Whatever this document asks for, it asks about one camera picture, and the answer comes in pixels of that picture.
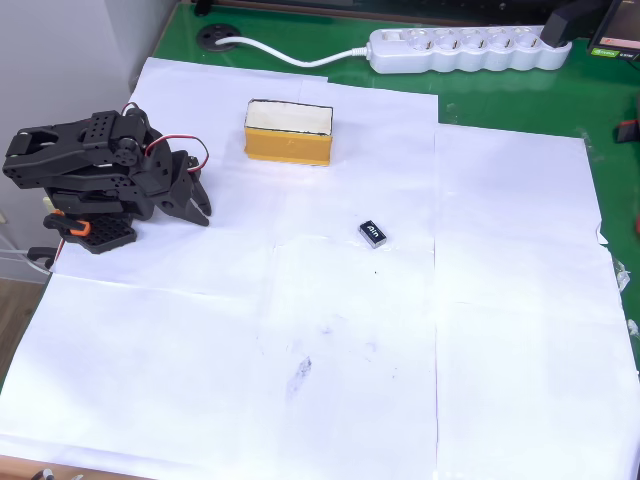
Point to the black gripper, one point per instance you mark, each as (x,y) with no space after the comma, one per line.
(176,202)

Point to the white power strip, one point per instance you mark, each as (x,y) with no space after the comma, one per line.
(465,55)

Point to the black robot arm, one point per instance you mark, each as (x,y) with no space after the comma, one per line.
(75,165)

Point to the yellow rectangular box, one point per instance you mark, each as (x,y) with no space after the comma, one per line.
(287,145)

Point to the red black tool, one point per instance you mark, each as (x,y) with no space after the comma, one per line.
(627,131)

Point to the black power adapter plug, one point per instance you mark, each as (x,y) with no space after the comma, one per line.
(565,22)

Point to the white taped paper cover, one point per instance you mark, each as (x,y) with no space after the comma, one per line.
(350,325)

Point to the black device with green sticker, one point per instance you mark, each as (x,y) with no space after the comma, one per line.
(617,30)

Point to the orange black table clamp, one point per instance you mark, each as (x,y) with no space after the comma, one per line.
(70,225)

